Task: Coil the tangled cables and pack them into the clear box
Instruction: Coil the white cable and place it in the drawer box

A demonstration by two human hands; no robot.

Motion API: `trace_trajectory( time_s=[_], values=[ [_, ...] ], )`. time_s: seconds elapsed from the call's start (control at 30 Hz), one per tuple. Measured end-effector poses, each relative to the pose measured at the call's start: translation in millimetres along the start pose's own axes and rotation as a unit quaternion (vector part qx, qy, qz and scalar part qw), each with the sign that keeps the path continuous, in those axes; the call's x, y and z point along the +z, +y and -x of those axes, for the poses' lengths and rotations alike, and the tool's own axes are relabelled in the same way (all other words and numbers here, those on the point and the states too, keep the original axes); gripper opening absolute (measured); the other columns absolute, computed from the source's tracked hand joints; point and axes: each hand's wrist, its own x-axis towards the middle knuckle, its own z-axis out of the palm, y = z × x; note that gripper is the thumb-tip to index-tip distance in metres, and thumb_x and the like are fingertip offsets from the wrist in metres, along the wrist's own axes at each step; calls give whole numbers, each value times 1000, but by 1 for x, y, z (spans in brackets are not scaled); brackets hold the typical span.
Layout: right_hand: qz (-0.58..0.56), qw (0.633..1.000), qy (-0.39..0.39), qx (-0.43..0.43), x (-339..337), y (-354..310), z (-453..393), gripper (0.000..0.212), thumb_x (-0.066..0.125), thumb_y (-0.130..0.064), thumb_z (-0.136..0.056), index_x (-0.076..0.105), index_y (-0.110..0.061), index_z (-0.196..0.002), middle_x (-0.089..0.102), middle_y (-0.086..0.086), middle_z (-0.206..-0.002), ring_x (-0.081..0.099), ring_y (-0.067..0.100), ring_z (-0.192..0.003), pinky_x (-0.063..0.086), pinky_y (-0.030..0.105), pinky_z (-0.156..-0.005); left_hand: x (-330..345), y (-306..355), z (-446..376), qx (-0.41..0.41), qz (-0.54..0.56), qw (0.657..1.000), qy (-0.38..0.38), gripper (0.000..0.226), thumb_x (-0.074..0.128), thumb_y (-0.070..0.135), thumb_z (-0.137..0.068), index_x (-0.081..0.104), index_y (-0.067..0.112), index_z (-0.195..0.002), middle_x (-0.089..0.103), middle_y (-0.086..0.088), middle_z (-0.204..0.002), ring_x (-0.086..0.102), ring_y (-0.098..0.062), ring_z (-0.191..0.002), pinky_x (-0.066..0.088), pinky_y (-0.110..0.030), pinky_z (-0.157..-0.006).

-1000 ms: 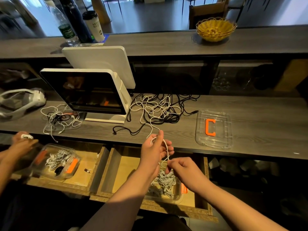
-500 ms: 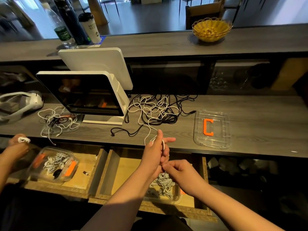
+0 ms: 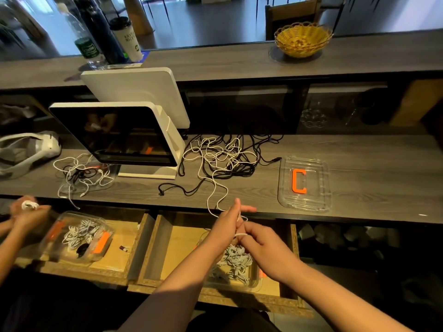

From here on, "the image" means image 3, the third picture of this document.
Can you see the grey wooden bar counter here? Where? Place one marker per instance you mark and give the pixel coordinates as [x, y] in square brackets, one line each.
[221, 65]

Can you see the person's left forearm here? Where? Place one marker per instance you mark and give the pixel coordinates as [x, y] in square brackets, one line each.
[173, 294]

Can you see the pile of white containers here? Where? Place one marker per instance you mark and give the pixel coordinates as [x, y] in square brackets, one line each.
[346, 235]

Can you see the clear container drawer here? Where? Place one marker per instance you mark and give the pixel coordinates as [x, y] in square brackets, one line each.
[59, 249]
[257, 281]

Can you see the clear plastic water bottle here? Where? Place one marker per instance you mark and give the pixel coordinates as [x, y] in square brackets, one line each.
[86, 45]

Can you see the person's right forearm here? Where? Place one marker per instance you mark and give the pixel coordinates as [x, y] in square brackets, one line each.
[346, 304]

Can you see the white touchscreen monitor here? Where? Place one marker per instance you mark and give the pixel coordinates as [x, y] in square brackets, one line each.
[111, 134]

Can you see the blue white notebook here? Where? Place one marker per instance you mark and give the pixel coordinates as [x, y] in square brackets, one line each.
[142, 65]

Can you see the white customer display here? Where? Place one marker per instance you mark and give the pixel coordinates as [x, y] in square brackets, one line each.
[135, 96]

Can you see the yellow woven basket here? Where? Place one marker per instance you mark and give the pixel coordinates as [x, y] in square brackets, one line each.
[303, 41]

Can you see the brown wooden chair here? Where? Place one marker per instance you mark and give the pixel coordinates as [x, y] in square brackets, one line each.
[292, 13]

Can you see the black thermos bottle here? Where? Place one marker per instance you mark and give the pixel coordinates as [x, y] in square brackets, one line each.
[104, 31]

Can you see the flat cardboard sheet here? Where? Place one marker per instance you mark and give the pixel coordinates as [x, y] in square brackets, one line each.
[419, 103]

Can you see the white headset device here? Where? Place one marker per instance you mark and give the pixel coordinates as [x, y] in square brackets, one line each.
[45, 145]

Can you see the white paper coffee cup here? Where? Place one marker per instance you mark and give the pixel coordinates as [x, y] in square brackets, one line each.
[127, 39]

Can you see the person's right hand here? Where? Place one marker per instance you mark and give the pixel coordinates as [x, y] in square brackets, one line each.
[266, 252]

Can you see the wooden drawer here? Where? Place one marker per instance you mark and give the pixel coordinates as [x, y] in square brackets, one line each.
[152, 252]
[135, 252]

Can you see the small white connector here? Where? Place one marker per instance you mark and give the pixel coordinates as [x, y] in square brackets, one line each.
[124, 248]

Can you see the person's left hand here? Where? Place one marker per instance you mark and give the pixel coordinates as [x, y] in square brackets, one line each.
[225, 230]

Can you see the another person's forearm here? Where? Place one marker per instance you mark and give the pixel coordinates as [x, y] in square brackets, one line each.
[12, 252]

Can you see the round wooden table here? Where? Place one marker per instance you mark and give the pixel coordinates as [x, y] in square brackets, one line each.
[138, 13]

